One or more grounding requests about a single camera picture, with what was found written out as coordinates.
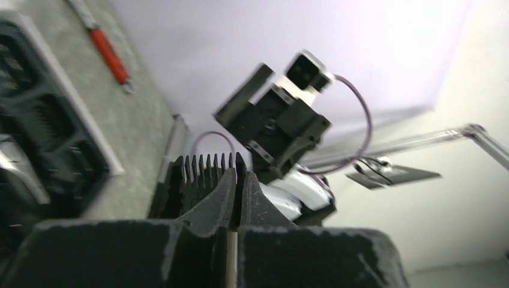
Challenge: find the overhead camera on mount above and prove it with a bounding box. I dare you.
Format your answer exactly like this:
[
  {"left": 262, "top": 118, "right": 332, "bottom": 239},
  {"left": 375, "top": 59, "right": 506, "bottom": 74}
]
[{"left": 304, "top": 124, "right": 508, "bottom": 190}]

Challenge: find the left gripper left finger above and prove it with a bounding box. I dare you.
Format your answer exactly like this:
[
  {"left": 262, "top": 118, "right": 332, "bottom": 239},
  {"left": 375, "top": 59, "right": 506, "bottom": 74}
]
[{"left": 1, "top": 169, "right": 236, "bottom": 287}]

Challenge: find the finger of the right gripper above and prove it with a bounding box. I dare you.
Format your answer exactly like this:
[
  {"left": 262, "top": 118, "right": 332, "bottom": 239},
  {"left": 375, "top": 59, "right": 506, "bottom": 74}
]
[{"left": 214, "top": 63, "right": 274, "bottom": 127}]

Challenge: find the red handled adjustable wrench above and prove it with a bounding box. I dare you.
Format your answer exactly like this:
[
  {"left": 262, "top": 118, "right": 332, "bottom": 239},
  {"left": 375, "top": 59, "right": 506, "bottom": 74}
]
[{"left": 67, "top": 0, "right": 134, "bottom": 94}]

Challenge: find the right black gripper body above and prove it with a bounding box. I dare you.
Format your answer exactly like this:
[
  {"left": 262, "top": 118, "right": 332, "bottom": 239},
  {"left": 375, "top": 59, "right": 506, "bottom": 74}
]
[{"left": 234, "top": 86, "right": 331, "bottom": 183}]

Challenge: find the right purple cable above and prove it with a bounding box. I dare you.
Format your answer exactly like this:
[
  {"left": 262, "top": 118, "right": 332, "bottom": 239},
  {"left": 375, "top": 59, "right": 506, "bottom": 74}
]
[{"left": 190, "top": 74, "right": 374, "bottom": 176}]

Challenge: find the black comb guard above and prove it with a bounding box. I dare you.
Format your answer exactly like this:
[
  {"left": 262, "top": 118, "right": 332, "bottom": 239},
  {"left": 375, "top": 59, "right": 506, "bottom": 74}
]
[
  {"left": 24, "top": 94, "right": 75, "bottom": 148},
  {"left": 148, "top": 152, "right": 247, "bottom": 219}
]

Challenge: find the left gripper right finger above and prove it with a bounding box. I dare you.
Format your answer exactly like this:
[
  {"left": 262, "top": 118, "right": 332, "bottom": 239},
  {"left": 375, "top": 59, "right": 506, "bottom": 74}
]
[{"left": 238, "top": 172, "right": 409, "bottom": 287}]

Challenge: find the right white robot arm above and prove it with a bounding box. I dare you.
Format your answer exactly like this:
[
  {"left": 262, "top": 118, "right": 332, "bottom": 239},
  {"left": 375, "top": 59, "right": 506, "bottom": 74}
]
[{"left": 214, "top": 64, "right": 336, "bottom": 226}]

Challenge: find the white hair clipper box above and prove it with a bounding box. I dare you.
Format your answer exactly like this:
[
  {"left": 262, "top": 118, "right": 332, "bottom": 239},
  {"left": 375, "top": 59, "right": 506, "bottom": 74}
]
[{"left": 1, "top": 8, "right": 124, "bottom": 256}]

